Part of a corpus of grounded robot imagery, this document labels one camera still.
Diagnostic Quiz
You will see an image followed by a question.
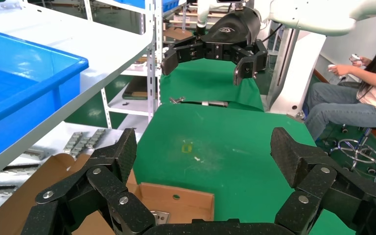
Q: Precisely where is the blue plastic tray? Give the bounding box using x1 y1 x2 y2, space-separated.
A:
0 26 90 167

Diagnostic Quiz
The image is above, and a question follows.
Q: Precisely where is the silver I/O shield plate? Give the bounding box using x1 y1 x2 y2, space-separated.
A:
150 210 171 225

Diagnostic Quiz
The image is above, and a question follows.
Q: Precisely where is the white robot torso column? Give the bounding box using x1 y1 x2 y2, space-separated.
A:
267 27 327 117

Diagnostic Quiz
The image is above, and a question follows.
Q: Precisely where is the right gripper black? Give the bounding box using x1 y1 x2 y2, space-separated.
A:
161 7 269 87

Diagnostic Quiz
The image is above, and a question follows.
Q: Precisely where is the green tablecloth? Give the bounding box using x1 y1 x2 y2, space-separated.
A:
133 103 357 235
160 58 265 113

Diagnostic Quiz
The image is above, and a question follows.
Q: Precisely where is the white slotted storage rack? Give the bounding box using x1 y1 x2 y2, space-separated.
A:
83 0 188 130

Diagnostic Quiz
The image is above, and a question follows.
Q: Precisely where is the blue storage bin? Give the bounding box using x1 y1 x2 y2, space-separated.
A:
113 0 180 13

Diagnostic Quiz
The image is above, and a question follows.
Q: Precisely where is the brown carton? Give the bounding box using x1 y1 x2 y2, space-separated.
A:
164 27 194 42

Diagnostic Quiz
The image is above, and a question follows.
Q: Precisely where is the silver metal cylinder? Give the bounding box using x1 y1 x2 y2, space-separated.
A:
201 101 229 108

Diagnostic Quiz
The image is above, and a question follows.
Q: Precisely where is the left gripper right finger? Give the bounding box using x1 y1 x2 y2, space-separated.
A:
270 127 376 235

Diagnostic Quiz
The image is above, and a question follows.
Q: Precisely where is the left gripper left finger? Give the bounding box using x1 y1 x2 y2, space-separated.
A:
21 128 156 235

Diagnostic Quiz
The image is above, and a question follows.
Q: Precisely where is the wooden slat frame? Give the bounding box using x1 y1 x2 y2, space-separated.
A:
167 2 231 26

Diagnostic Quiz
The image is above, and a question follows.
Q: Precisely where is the white metal shelf rack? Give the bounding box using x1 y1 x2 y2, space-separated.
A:
0 0 154 186

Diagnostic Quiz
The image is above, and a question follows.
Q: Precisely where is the brown cardboard box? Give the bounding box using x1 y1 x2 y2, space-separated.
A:
0 153 215 235

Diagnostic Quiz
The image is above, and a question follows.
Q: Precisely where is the seated operator person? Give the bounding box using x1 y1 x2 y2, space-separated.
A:
305 35 376 141

